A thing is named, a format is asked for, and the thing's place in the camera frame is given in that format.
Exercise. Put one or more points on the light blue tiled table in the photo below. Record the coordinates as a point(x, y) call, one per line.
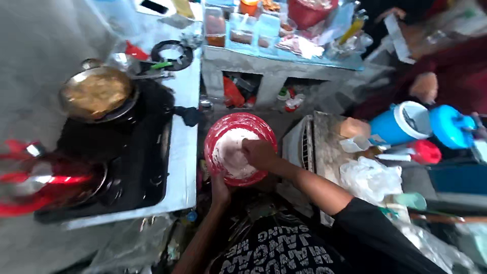
point(247, 61)

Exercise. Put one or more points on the orange cup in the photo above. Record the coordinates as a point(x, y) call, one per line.
point(249, 7)

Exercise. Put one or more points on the pink and white cloth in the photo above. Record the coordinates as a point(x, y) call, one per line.
point(302, 46)

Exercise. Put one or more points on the white flour mixture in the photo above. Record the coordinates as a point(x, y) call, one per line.
point(232, 152)

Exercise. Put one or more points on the clear container with brown contents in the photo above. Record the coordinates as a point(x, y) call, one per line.
point(215, 28)

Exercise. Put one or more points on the clear plastic cup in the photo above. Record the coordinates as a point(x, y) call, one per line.
point(355, 144)

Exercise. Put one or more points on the clear container with white spoon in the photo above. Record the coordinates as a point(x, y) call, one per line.
point(241, 32)

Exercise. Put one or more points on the red plastic dipper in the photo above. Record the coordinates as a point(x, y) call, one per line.
point(426, 152)

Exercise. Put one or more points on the person's left hand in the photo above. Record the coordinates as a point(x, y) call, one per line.
point(220, 192)

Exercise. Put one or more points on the red and white packet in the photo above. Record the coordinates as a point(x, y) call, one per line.
point(294, 102)

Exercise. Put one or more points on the black gas stove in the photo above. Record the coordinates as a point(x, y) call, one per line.
point(140, 140)

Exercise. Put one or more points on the wooden table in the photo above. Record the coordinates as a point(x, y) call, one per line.
point(327, 140)

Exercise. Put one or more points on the small bowl with brown contents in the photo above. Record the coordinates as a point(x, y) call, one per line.
point(287, 27)

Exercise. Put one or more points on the blue water jug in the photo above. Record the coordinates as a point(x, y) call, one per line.
point(388, 125)

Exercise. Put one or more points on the red plastic packet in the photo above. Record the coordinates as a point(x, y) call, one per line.
point(136, 51)

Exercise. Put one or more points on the red plastic basin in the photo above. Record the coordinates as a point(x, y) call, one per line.
point(270, 131)

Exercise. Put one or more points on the person's right forearm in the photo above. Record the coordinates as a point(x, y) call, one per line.
point(315, 187)

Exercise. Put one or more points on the green and white container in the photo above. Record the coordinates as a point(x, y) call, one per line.
point(283, 94)

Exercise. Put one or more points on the red bucket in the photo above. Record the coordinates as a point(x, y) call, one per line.
point(304, 17)

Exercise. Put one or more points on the clear blue-lidded container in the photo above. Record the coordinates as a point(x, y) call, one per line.
point(267, 32)

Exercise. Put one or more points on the red plastic bag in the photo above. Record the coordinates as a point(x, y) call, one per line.
point(232, 93)

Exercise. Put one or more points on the brown fried food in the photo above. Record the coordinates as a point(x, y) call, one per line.
point(99, 91)

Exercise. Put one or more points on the person's right hand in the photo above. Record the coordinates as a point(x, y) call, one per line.
point(262, 155)

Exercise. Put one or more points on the person's left forearm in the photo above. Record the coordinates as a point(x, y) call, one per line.
point(202, 236)

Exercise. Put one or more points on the peach colored block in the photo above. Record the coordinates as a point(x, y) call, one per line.
point(354, 128)

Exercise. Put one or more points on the red kettle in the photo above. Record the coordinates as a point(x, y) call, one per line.
point(49, 182)

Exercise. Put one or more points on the light green plastic cup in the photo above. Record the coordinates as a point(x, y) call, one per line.
point(413, 201)

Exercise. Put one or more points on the white plastic bag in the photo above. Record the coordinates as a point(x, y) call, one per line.
point(371, 180)

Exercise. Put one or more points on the person's right fingers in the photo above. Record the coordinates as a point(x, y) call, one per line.
point(247, 147)

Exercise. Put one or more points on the light blue counter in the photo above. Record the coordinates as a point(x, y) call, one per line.
point(183, 163)

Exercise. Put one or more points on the blue jug lid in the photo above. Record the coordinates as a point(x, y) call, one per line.
point(451, 127)

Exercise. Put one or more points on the frying pan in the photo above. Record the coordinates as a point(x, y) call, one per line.
point(78, 108)

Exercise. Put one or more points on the bottle with yellow liquid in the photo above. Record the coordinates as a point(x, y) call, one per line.
point(350, 31)

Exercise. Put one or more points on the person's body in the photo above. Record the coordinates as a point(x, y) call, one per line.
point(281, 243)

